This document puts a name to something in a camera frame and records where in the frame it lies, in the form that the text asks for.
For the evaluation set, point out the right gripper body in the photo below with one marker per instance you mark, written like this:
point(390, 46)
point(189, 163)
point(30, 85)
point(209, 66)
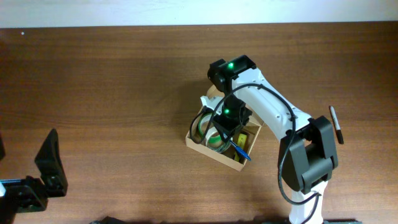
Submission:
point(224, 126)

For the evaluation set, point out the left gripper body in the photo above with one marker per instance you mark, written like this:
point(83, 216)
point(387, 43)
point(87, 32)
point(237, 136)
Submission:
point(34, 189)

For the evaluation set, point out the yellow highlighter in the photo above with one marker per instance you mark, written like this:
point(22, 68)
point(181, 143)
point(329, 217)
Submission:
point(241, 142)

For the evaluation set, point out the green tape roll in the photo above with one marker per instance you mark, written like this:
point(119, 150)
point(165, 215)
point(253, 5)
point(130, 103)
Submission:
point(203, 123)

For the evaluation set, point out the white tape roll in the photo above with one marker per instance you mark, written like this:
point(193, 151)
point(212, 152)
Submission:
point(214, 142)

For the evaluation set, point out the blue pen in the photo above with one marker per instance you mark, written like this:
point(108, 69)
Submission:
point(239, 150)

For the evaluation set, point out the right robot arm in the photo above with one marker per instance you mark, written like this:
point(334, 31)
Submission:
point(307, 151)

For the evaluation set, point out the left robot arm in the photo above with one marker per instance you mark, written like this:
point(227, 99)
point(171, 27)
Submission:
point(32, 194)

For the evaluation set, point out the black and white marker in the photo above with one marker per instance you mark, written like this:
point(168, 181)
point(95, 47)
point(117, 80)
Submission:
point(336, 124)

